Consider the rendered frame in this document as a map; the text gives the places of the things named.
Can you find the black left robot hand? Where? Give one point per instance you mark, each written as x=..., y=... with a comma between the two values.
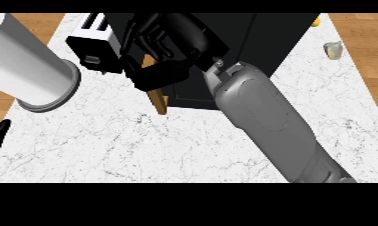
x=3, y=133

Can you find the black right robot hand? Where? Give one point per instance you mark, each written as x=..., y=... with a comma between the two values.
x=182, y=35

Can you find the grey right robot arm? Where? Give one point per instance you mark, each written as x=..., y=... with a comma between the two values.
x=266, y=120

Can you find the black cabinet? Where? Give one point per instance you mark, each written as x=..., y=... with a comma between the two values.
x=266, y=40

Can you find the wooden cabinet door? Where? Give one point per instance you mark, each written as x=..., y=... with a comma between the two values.
x=158, y=101

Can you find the white black toaster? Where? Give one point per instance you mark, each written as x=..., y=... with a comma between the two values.
x=98, y=48

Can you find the white grey cylinder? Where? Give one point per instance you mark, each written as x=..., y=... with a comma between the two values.
x=30, y=66

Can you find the small yellow object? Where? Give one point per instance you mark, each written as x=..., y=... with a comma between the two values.
x=315, y=22

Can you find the small pale green object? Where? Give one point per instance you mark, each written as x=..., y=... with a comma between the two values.
x=332, y=50

